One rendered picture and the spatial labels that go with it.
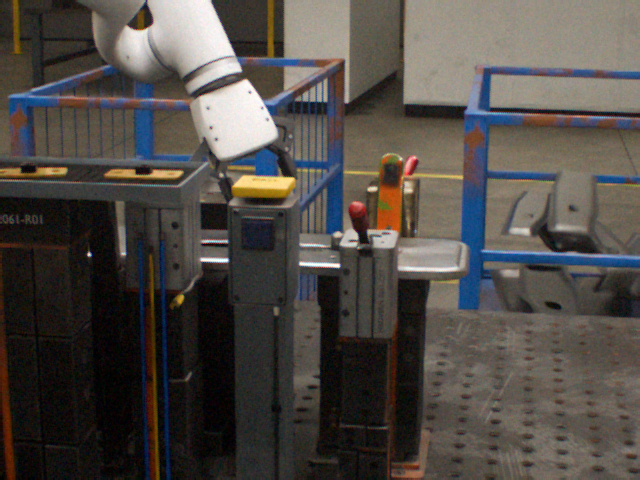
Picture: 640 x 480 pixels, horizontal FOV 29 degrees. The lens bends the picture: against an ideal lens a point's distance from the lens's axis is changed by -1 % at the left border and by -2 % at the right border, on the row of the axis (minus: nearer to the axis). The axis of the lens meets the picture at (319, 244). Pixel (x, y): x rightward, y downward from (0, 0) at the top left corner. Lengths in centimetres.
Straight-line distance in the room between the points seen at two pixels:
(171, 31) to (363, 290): 50
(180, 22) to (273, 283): 54
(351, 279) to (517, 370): 70
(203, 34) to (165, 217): 34
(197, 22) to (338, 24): 775
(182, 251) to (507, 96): 804
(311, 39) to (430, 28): 90
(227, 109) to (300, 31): 782
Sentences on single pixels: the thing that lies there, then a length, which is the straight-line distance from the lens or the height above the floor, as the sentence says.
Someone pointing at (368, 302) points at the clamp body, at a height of 99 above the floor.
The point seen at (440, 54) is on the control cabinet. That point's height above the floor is 49.
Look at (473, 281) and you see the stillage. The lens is 348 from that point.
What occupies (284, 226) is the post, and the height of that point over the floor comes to 112.
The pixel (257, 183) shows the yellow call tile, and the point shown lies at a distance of 136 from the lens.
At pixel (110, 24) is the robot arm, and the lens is 171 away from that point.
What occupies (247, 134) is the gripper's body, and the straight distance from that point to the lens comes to 177.
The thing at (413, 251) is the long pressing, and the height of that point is 100.
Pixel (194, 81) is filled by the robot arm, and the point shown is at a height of 122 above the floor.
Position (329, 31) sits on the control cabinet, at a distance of 953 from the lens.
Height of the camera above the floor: 144
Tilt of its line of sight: 14 degrees down
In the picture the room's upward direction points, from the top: straight up
